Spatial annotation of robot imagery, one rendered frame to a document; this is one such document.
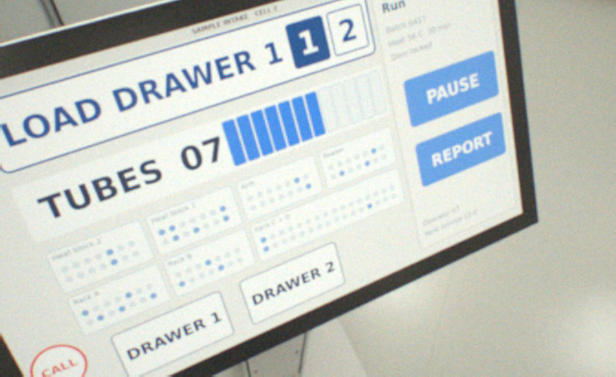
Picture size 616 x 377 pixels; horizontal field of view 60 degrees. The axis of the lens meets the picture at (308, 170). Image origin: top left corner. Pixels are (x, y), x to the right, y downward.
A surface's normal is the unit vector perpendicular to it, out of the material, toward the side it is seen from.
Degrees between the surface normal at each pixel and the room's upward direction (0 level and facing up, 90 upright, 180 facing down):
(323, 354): 5
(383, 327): 0
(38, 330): 50
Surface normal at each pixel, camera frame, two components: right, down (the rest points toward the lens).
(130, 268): 0.36, 0.25
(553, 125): 0.05, -0.54
